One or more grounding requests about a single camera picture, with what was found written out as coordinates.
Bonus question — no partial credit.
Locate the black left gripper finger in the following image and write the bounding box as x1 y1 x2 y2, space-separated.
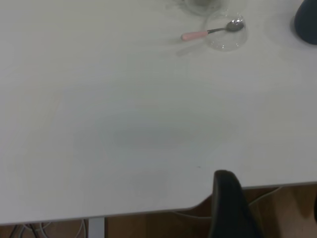
209 170 267 238

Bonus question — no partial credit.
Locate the metal spoon with pink handle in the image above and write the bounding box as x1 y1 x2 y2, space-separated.
181 20 245 42

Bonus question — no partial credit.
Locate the dark grey ceramic mug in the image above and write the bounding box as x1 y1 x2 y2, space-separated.
293 0 317 46

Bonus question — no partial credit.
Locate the clear round glass lid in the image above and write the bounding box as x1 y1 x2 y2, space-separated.
203 9 249 53

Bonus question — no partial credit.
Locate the white metal table leg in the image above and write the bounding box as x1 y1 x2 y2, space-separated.
88 217 106 238

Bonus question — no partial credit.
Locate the white cable under table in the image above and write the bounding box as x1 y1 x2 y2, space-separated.
173 186 283 219
37 219 88 238

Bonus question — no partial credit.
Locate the clear glass cup with handle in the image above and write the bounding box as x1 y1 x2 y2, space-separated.
183 0 230 16

